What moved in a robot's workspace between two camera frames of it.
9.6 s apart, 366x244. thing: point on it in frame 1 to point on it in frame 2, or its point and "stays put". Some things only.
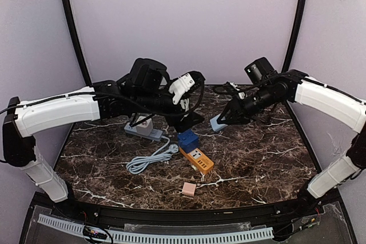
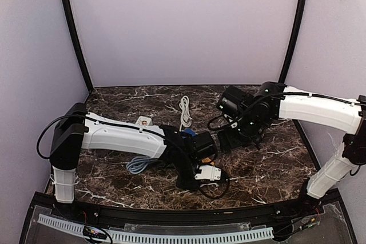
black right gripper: [239, 115] to [228, 142]
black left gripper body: [179, 111] to [184, 168]
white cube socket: [144, 128] stays put
